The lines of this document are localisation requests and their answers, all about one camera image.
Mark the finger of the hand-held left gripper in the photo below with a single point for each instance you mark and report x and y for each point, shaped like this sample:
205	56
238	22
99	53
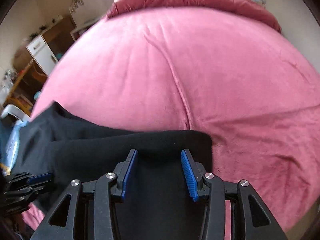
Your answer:
35	192
38	178

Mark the clear plastic bags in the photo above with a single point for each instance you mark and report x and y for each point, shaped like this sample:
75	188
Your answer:
6	86

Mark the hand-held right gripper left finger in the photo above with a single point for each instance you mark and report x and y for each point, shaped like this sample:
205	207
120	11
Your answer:
128	177

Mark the white nightstand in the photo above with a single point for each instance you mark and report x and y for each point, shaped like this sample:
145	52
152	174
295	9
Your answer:
83	28

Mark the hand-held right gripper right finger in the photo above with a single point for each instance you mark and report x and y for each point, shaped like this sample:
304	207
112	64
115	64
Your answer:
188	177

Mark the blue and white chair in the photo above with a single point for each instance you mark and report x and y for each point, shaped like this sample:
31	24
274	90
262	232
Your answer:
12	132

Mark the bed with pink sheet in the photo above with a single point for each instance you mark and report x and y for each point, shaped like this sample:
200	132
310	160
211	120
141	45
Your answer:
200	80

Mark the wooden desk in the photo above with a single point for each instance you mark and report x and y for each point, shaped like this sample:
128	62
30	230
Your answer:
27	80

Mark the white cabinet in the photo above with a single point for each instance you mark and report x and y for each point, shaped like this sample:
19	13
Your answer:
41	52

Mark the black embroidered pants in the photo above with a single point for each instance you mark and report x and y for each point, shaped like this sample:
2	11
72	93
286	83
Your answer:
100	150

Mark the white floral panel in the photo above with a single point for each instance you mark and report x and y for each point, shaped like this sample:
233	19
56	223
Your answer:
86	6

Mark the teal and white cup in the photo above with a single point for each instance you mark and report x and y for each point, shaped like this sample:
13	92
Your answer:
37	95

